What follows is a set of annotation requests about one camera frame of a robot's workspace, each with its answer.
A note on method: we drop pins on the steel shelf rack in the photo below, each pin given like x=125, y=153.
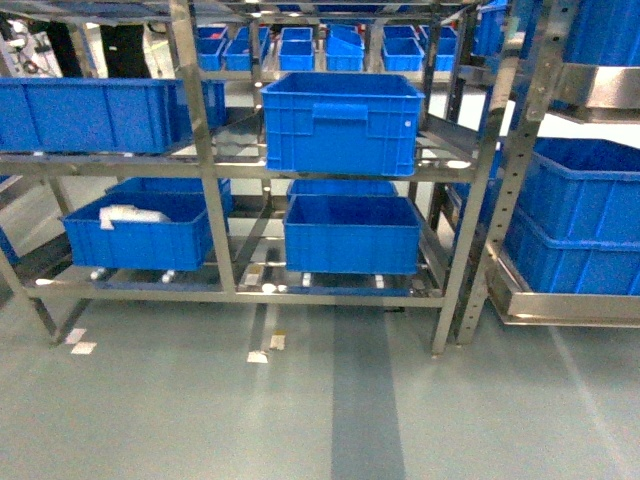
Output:
x=237, y=151

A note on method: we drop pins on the blue crate right rack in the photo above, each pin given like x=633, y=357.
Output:
x=583, y=189

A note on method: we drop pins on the blue crate with white foam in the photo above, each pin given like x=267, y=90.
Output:
x=180, y=240

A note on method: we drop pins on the blue crate upper left shelf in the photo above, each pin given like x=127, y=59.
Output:
x=147, y=116

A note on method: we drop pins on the blue crate shelf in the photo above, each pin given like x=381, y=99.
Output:
x=147, y=116
x=351, y=124

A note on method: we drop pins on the blue crate center shelf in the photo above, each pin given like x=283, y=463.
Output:
x=351, y=124

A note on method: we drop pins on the blue crate lower center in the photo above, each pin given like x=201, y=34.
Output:
x=351, y=235

